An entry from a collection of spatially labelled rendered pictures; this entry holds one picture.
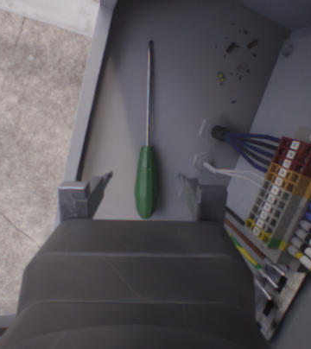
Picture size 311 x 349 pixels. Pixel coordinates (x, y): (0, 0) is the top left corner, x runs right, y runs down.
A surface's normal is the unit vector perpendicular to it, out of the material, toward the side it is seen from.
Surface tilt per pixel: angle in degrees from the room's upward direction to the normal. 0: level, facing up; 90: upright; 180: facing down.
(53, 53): 0
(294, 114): 90
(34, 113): 0
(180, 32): 0
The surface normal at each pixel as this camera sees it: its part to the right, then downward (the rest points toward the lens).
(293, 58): -0.93, -0.20
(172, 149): 0.24, 0.33
